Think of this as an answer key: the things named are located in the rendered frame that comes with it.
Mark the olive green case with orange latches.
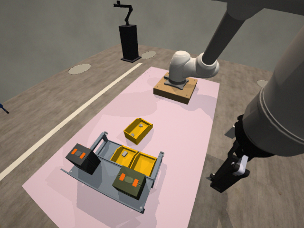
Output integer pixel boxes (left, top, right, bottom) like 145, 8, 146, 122
112, 166, 146, 200

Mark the yellow bin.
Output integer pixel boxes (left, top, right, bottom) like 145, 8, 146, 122
130, 152, 157, 177
123, 118, 153, 145
110, 145, 138, 168

